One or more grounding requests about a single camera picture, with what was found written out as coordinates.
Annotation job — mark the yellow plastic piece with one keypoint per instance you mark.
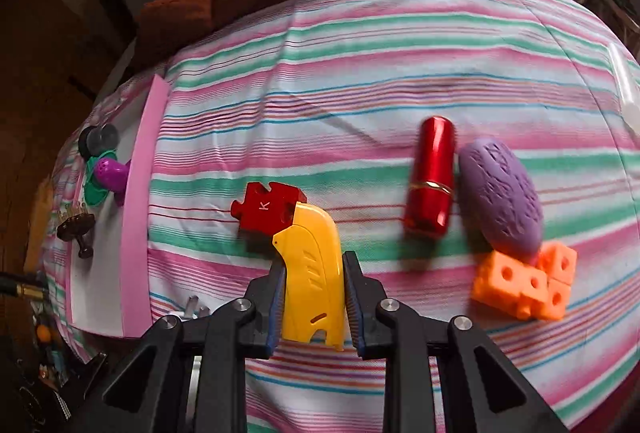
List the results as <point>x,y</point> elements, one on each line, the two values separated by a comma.
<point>315,263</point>

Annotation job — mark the dark brown mushroom toy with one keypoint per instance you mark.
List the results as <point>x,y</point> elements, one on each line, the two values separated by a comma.
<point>75,223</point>

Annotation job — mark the black grey cylinder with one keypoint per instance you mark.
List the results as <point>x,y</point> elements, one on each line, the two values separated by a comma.
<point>97,140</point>

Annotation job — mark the orange fruit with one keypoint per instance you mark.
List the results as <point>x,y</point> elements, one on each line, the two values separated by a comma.
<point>45,334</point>

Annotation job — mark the red puzzle piece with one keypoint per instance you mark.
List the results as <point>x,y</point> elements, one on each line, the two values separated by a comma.
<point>262,208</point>

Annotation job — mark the orange cube blocks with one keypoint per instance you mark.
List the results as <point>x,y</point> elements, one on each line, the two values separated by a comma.
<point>505,285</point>

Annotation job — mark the green ribbed toy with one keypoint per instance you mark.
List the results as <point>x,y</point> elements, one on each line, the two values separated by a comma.
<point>92,195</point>

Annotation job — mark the pink white tray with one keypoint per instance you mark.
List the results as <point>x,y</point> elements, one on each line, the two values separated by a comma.
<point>107,263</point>

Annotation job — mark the red lipstick tube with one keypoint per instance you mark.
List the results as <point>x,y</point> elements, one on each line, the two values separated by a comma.
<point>430,173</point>

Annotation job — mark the gold capped bottle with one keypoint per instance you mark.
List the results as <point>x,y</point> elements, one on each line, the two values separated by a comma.
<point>30,290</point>

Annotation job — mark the purple figurine toy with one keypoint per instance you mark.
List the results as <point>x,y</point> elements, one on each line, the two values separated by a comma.
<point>110,170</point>

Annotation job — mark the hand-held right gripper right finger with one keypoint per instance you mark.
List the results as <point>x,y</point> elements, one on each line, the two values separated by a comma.
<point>352,303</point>

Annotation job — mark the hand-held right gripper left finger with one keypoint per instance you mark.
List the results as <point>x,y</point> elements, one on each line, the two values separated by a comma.
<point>274,308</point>

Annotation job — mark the striped bedsheet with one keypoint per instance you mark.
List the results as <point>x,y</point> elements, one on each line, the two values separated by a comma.
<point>350,88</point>

